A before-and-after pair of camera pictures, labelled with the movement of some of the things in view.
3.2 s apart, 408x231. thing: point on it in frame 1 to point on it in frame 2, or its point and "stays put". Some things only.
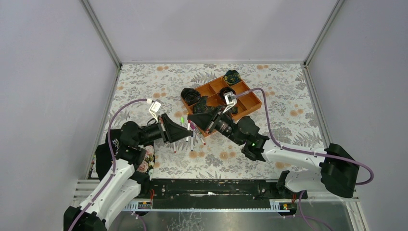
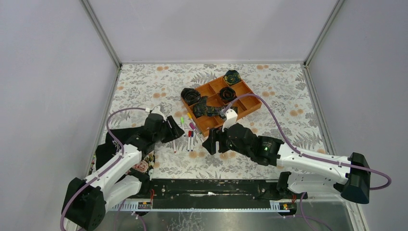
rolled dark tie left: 190,96 stays put
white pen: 188,127 to 188,144
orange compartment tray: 247,100 stays put
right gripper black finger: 202,119 to 210,143
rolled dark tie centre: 224,90 stays put
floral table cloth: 287,117 stays put
